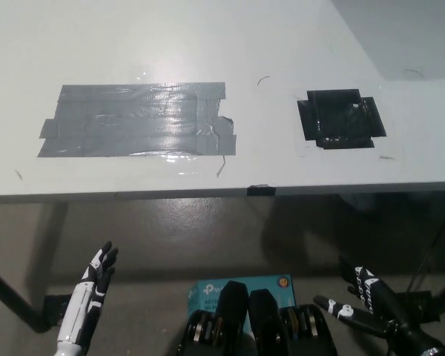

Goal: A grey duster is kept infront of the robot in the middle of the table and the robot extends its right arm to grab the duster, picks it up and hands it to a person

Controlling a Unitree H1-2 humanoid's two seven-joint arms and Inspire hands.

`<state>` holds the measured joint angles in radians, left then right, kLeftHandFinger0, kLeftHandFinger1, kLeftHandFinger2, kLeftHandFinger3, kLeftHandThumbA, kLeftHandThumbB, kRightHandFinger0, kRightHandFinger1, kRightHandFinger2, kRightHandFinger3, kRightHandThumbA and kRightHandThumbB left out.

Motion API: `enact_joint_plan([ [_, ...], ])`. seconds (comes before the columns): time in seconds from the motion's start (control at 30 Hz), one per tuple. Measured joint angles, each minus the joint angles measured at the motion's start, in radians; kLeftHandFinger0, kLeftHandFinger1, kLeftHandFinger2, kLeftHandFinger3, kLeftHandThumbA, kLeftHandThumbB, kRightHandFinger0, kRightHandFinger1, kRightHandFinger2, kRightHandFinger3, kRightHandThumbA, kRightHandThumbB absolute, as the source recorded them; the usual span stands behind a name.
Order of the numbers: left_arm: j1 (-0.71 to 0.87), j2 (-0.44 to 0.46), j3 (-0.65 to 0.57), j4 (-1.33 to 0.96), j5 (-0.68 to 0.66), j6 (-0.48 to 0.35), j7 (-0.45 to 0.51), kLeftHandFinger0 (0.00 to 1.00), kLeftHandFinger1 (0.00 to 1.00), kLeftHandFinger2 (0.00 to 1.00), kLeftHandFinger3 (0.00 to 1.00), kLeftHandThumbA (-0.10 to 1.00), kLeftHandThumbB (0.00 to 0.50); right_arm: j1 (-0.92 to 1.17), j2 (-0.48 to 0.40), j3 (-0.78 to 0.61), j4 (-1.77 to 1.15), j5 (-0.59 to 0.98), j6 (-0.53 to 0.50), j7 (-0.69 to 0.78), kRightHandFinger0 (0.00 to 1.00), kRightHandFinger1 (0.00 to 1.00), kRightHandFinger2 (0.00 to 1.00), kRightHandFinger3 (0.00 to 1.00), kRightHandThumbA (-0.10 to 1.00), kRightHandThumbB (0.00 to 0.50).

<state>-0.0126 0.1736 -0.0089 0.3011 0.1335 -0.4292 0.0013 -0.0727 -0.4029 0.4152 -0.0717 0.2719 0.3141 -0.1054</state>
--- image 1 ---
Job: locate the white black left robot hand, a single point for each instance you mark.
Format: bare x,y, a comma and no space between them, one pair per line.
79,308

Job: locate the grey duct tape patch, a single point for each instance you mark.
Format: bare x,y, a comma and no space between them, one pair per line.
133,122

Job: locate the small black tape strip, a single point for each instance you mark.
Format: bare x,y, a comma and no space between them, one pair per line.
261,190

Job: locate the black tape square patch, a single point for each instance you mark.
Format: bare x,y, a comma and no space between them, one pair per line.
339,118

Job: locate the teal tp-link router box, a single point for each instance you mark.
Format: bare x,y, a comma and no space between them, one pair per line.
207,293

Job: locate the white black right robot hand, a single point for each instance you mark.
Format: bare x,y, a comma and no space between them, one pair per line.
376,296

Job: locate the black robot torso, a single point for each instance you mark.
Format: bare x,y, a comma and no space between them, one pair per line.
259,326

